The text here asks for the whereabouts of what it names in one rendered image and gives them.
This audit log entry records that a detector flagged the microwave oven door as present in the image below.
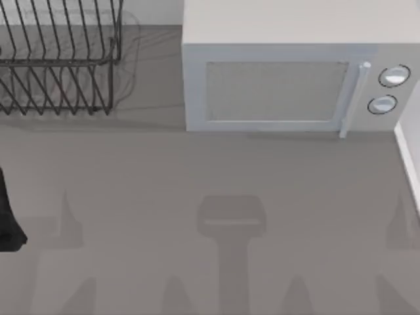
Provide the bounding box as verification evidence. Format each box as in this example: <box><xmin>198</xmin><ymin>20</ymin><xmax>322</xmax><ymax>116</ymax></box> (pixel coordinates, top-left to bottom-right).
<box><xmin>182</xmin><ymin>43</ymin><xmax>361</xmax><ymax>133</ymax></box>

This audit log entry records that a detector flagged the pale microwave oven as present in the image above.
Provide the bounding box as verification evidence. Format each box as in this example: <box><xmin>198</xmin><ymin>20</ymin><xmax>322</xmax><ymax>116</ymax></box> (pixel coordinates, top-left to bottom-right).
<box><xmin>181</xmin><ymin>0</ymin><xmax>420</xmax><ymax>138</ymax></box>

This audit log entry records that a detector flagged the small round microwave knob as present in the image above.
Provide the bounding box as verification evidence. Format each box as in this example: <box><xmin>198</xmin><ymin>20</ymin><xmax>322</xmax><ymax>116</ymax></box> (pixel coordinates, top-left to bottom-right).
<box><xmin>367</xmin><ymin>94</ymin><xmax>398</xmax><ymax>115</ymax></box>

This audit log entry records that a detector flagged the large round microwave knob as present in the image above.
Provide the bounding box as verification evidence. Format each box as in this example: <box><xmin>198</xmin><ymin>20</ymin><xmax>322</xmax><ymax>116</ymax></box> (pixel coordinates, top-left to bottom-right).
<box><xmin>377</xmin><ymin>64</ymin><xmax>411</xmax><ymax>88</ymax></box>

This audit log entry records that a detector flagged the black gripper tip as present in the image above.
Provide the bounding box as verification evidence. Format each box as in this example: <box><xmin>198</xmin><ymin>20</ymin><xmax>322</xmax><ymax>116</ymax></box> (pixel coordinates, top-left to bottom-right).
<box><xmin>0</xmin><ymin>167</ymin><xmax>28</xmax><ymax>253</ymax></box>

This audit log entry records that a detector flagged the pale microwave door handle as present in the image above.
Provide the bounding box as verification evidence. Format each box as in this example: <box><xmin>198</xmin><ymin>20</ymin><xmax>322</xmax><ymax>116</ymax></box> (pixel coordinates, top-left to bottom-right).
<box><xmin>339</xmin><ymin>61</ymin><xmax>372</xmax><ymax>138</ymax></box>

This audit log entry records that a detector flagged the black wire dish rack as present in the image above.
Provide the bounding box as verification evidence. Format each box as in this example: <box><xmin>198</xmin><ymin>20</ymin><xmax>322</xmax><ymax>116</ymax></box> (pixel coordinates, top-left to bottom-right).
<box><xmin>0</xmin><ymin>0</ymin><xmax>125</xmax><ymax>116</ymax></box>

